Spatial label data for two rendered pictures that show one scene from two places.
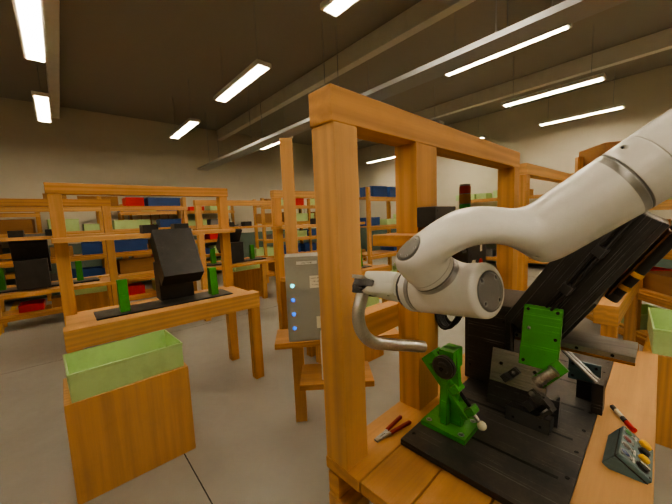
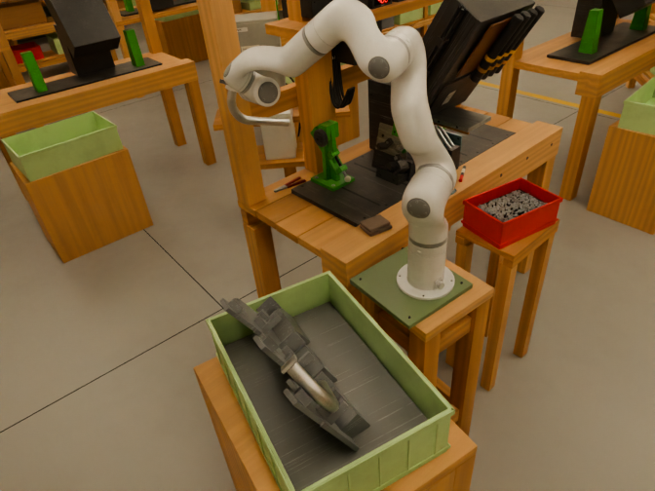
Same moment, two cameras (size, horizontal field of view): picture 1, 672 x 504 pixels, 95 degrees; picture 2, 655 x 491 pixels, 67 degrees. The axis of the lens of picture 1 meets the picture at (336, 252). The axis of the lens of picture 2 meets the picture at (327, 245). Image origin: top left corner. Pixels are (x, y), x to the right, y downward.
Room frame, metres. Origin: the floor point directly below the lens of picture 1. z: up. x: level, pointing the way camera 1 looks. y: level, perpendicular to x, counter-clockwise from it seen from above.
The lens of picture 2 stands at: (-0.98, -0.47, 1.97)
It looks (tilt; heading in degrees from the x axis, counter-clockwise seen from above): 36 degrees down; 5
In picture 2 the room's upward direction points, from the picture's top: 5 degrees counter-clockwise
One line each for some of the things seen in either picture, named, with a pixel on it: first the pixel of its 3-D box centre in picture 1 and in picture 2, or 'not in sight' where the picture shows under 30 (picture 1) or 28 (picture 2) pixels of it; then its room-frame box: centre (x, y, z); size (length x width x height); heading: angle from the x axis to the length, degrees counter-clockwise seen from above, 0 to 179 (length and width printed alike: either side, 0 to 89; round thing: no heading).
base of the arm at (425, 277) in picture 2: not in sight; (426, 259); (0.30, -0.68, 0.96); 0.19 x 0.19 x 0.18
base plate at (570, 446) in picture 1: (527, 394); (410, 161); (1.14, -0.72, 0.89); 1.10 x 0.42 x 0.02; 134
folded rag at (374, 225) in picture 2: not in sight; (375, 224); (0.58, -0.53, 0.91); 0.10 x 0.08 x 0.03; 121
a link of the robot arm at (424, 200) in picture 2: not in sight; (426, 209); (0.26, -0.67, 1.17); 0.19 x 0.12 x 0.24; 156
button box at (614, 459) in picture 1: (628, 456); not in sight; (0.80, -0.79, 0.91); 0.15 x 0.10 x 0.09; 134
